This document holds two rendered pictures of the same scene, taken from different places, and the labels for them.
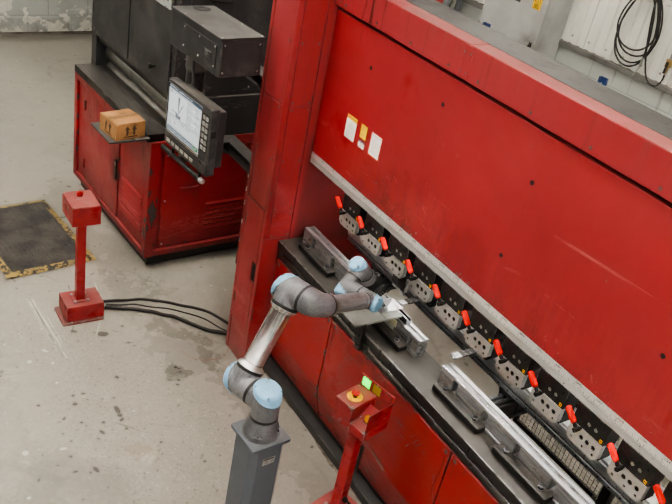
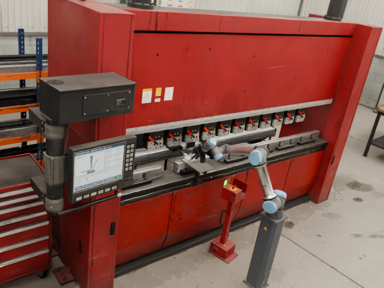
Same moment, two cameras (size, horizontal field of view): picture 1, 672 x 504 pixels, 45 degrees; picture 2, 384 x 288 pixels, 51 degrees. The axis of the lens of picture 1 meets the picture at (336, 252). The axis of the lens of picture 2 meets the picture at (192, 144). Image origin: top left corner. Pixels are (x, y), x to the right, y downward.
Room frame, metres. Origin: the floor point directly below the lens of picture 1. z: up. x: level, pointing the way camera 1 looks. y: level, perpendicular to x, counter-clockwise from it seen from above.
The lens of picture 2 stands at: (3.45, 3.08, 2.63)
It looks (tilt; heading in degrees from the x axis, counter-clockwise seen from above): 24 degrees down; 266
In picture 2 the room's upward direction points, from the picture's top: 9 degrees clockwise
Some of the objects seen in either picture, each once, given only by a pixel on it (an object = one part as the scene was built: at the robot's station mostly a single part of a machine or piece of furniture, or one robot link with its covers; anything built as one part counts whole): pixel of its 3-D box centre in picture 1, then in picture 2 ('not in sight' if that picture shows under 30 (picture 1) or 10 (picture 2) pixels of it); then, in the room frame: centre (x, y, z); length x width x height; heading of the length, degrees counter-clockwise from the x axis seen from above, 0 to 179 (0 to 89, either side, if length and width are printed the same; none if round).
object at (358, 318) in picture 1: (368, 310); (198, 164); (3.13, -0.20, 1.00); 0.26 x 0.18 x 0.01; 128
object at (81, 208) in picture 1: (80, 256); not in sight; (3.92, 1.46, 0.41); 0.25 x 0.20 x 0.83; 128
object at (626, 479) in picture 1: (637, 468); (287, 115); (2.13, -1.16, 1.26); 0.15 x 0.09 x 0.17; 38
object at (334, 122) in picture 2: not in sight; (318, 111); (1.53, -1.85, 1.15); 0.85 x 0.25 x 2.30; 128
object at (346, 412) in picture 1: (362, 407); (234, 189); (2.74, -0.26, 0.75); 0.20 x 0.16 x 0.18; 51
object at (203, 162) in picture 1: (196, 125); (100, 166); (3.83, 0.84, 1.42); 0.45 x 0.12 x 0.36; 43
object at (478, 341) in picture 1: (486, 331); (236, 124); (2.76, -0.67, 1.26); 0.15 x 0.09 x 0.17; 38
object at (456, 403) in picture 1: (458, 407); (236, 159); (2.70, -0.65, 0.89); 0.30 x 0.05 x 0.03; 38
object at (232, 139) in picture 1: (229, 156); (66, 183); (4.08, 0.69, 1.17); 0.40 x 0.24 x 0.07; 38
